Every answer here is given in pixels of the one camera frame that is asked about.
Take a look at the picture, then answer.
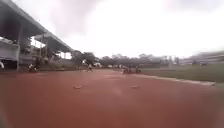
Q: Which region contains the group of people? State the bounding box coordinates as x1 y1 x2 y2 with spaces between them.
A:
122 65 143 75

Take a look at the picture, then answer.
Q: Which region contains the green grass field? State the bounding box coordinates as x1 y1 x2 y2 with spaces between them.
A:
109 63 224 84

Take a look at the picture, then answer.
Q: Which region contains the building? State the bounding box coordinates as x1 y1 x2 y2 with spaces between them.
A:
181 50 224 66

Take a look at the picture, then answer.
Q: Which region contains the row of trees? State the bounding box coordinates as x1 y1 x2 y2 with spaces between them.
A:
70 50 181 68

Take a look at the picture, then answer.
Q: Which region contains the red running track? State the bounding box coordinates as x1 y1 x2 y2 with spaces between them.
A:
0 68 224 128

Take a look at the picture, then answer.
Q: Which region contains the grandstand with roof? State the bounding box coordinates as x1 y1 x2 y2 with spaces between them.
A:
0 0 75 71

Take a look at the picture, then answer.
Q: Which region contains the person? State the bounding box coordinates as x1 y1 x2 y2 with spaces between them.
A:
86 63 94 73

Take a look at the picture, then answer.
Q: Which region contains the pale kerb strip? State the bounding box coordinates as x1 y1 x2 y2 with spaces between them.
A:
131 73 217 87

